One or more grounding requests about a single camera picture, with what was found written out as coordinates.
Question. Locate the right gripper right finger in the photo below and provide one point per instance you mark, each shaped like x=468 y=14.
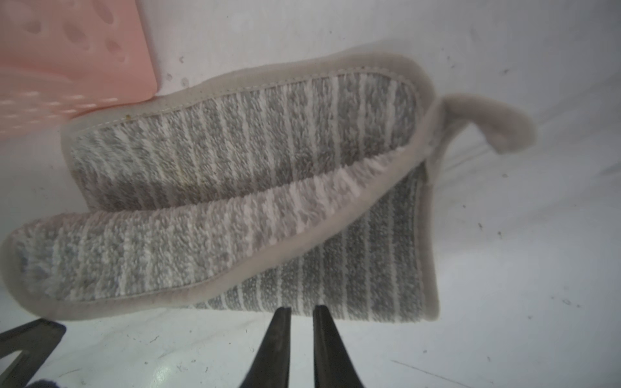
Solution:
x=332 y=365

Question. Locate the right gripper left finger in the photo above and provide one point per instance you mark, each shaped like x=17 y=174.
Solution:
x=270 y=368

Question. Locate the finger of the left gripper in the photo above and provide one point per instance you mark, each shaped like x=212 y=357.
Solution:
x=33 y=342

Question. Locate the grey striped dishcloth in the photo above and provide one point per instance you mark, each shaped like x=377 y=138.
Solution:
x=291 y=185

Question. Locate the pink plastic basket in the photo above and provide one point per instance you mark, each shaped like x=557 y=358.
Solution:
x=62 y=59

